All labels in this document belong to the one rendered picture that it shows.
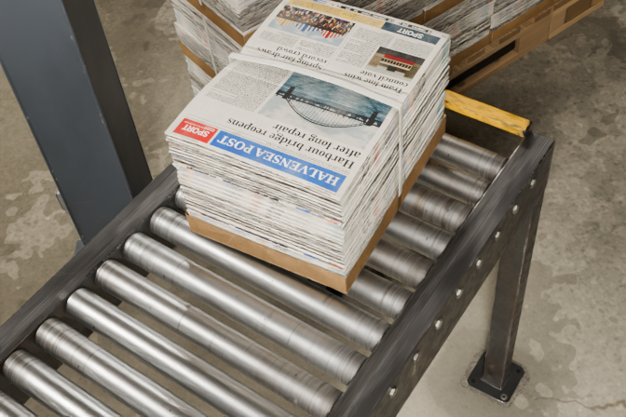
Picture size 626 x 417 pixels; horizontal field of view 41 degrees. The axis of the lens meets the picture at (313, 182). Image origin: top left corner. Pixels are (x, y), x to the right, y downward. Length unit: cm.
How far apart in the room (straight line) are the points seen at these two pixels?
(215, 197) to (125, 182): 93
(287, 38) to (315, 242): 33
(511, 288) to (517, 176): 39
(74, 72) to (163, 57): 111
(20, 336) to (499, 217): 76
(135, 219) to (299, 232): 33
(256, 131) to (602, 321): 130
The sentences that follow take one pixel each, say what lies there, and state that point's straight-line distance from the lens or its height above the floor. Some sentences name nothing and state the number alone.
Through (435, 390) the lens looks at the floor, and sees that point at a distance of 209.
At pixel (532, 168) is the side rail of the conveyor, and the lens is 144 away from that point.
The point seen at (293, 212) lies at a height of 95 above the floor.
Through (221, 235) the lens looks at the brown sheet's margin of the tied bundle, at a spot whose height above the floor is 83.
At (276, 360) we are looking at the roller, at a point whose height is 80.
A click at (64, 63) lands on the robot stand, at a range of 193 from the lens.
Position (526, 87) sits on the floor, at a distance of 280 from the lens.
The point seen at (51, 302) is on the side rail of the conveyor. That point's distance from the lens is 136.
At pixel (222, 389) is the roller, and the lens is 121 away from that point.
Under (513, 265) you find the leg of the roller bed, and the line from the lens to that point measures 170.
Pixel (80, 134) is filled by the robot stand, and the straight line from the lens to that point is 208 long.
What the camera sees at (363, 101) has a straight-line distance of 121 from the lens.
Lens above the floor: 185
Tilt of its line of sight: 48 degrees down
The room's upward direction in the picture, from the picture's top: 7 degrees counter-clockwise
